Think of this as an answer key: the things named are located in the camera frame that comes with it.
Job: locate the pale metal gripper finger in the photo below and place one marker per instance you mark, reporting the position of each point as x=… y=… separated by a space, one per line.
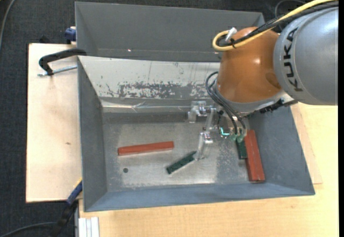
x=201 y=108
x=204 y=144

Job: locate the dark green flat block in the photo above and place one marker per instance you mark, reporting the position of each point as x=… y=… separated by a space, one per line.
x=242 y=151
x=180 y=162

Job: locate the grey metal bin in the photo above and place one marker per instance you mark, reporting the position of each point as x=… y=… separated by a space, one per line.
x=161 y=128

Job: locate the red-brown flat block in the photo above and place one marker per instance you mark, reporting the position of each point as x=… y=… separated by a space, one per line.
x=254 y=160
x=145 y=148

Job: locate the pale wood board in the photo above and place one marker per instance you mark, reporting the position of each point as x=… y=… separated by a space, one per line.
x=51 y=123

